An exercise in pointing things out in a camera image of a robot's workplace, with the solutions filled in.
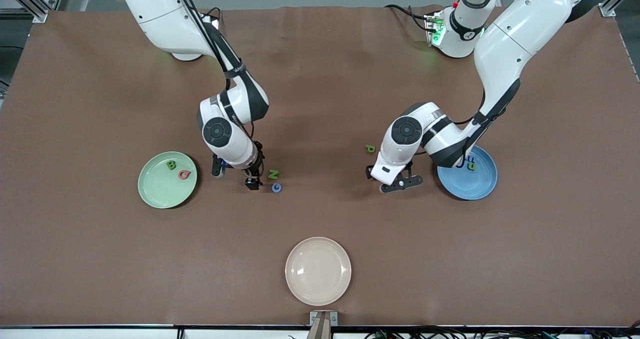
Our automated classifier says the brown table mat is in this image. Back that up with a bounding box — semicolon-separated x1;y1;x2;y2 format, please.
0;5;640;328

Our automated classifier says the light green plate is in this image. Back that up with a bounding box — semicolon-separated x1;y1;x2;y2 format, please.
137;151;198;209

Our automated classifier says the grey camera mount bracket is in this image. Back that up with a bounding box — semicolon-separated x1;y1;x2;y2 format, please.
306;310;339;339

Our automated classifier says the blue plate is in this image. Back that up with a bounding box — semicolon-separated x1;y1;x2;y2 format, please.
436;144;498;201

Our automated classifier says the black cable bundle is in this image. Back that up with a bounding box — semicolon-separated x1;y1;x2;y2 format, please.
362;325;640;339

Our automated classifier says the black base cable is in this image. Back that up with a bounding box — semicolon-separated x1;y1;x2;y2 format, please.
384;3;432;32

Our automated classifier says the beige plate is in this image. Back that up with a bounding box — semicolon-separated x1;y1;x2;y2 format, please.
285;236;352;307

